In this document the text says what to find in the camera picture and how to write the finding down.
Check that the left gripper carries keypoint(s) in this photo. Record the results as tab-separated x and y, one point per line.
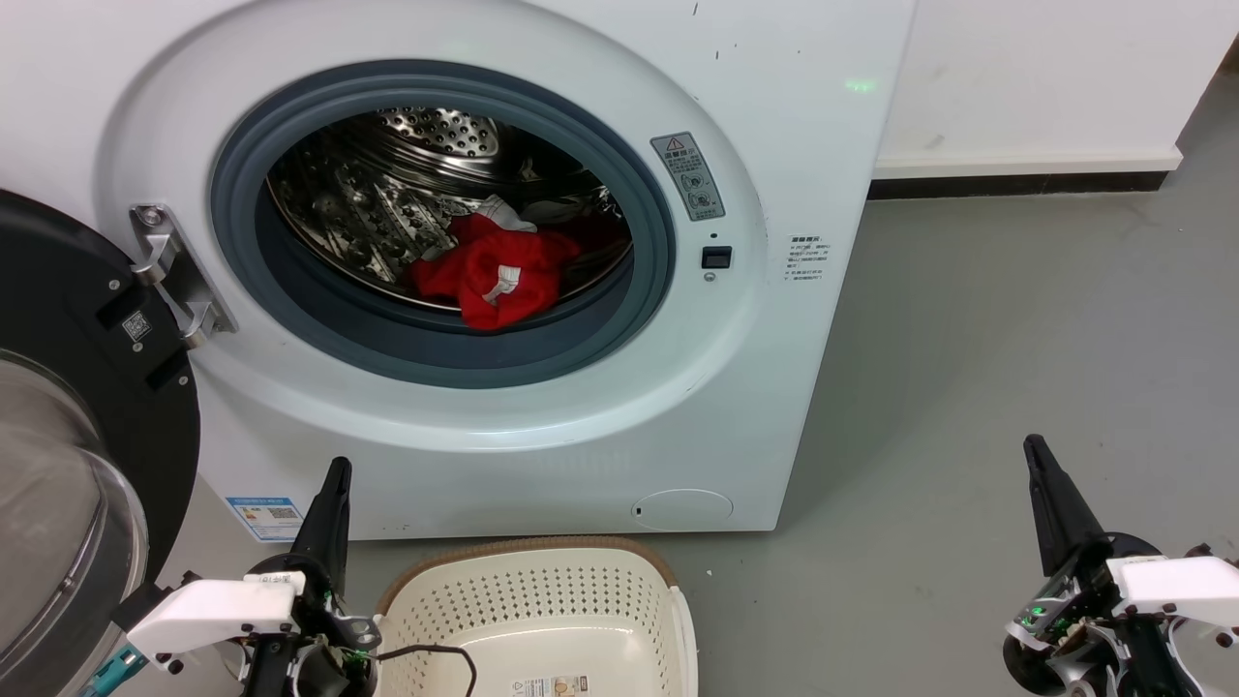
319	658

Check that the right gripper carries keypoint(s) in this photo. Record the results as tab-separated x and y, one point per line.
1074	629

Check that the red garment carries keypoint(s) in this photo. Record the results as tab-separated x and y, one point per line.
455	278

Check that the cream perforated laundry basket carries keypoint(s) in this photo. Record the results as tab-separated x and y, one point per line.
532	600

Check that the printed paper product label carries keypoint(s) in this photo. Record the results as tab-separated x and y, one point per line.
548	686

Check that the stainless steel washing machine drum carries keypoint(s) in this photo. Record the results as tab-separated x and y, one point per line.
368	213

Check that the black round washer door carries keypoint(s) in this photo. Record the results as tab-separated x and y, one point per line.
58	290

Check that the blue white energy label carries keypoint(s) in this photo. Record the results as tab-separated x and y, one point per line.
266	520

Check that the grey rubber door gasket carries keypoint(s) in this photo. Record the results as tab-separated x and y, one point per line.
387	341

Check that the small QR code sticker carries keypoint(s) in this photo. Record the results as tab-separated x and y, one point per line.
136	326

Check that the metal door hinge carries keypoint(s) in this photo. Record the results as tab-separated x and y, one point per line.
174	266

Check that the white front-load washing machine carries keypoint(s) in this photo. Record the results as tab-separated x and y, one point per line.
774	387

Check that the black baseboard strip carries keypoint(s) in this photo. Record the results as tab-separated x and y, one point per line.
1016	186

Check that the round filter cover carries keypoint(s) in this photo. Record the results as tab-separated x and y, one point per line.
683	510

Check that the small printed text label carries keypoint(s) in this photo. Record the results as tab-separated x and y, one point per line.
805	259

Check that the white garment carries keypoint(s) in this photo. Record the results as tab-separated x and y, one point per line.
498	208

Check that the black door latch socket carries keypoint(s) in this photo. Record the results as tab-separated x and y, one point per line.
716	257

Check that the grey warning sticker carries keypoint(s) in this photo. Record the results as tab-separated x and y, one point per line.
687	179

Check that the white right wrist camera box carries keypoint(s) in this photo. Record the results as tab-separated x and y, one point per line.
1181	586

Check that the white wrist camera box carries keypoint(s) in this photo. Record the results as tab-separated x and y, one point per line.
208	612
1181	586

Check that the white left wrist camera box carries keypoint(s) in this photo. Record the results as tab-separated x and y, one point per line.
208	612

